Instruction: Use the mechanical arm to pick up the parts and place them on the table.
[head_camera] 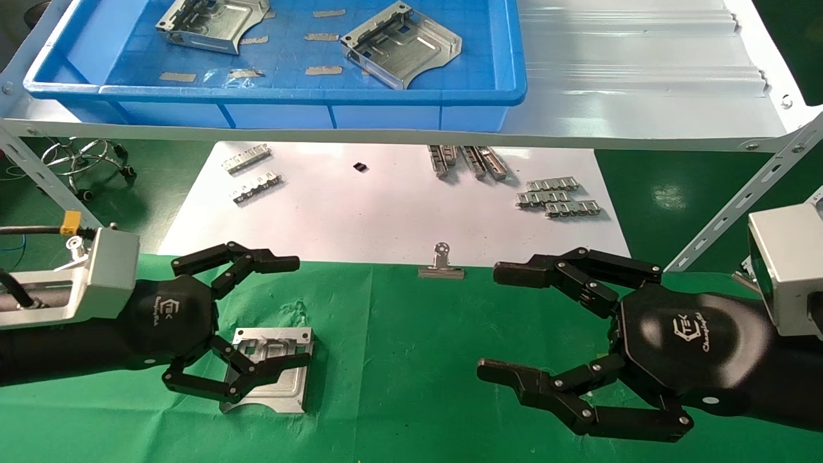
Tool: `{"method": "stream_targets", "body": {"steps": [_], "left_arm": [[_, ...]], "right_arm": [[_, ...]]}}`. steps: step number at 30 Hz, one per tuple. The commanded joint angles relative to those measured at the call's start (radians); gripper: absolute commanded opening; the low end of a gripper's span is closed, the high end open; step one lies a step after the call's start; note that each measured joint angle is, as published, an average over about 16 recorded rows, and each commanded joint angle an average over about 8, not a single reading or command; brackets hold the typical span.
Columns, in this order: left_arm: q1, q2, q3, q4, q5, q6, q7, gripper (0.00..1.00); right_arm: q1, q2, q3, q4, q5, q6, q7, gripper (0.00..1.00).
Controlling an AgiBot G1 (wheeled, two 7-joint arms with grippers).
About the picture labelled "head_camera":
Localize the perforated white shelf brace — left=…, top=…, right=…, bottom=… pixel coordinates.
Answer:
left=667, top=113, right=823, bottom=272
left=0, top=123, right=104, bottom=231

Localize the chrome stool base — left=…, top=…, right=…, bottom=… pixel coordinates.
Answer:
left=39, top=137, right=137, bottom=200

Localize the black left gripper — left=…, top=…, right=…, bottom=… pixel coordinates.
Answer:
left=122, top=242, right=312, bottom=404

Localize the black cable yellow connector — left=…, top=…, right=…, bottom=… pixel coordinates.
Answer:
left=0, top=211, right=83, bottom=237

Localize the white paper sheet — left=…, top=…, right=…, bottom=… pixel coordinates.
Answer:
left=158, top=141, right=631, bottom=268

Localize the white metal shelf board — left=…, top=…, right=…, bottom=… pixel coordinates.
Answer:
left=0, top=0, right=823, bottom=153

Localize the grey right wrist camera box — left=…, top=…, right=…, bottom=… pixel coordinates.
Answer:
left=747, top=193, right=823, bottom=338

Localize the silver sheet metal part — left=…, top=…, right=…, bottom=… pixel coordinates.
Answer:
left=219, top=327, right=314, bottom=413
left=156, top=0, right=271, bottom=55
left=339, top=1, right=462, bottom=89

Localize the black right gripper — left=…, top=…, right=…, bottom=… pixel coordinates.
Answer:
left=477, top=247, right=772, bottom=443

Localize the blue plastic bin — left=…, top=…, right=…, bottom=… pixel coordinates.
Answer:
left=23, top=0, right=528, bottom=131

